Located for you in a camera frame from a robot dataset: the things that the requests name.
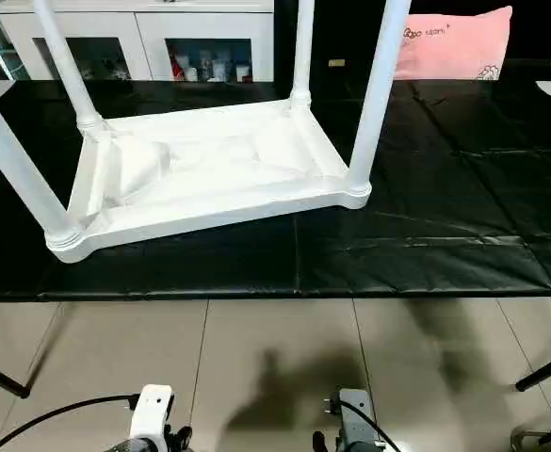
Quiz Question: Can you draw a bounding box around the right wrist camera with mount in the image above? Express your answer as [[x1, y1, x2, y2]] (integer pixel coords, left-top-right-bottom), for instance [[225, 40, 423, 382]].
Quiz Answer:
[[324, 388, 378, 452]]

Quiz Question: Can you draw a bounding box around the black work mat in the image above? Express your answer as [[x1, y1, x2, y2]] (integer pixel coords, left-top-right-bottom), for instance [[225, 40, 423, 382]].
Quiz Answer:
[[0, 79, 551, 302]]

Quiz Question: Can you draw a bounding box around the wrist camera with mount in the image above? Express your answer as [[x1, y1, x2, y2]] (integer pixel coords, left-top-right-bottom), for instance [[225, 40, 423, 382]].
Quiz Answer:
[[324, 388, 378, 452], [128, 384, 176, 452]]

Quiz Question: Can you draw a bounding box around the white cabinet with glass doors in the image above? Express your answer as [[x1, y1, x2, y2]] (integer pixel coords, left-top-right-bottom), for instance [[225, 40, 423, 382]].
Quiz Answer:
[[0, 0, 276, 84]]

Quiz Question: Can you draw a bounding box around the black furniture with yellow label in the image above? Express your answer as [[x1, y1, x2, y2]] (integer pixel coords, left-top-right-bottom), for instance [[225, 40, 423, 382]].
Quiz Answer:
[[273, 0, 551, 84]]

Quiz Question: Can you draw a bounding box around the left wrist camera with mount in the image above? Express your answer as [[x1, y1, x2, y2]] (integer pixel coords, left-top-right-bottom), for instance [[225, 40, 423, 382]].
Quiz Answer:
[[128, 384, 176, 452]]

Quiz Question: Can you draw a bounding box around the grey metal frame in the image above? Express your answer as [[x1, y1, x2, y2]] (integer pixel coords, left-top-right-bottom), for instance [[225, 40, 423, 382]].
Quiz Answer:
[[510, 426, 551, 452]]

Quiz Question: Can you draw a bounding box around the black tripod stand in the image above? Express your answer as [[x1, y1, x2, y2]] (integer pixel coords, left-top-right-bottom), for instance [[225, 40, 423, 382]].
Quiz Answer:
[[0, 353, 33, 400]]

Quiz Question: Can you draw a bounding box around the pink pillow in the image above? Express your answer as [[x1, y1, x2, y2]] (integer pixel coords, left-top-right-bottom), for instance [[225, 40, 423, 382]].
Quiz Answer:
[[393, 6, 515, 82]]

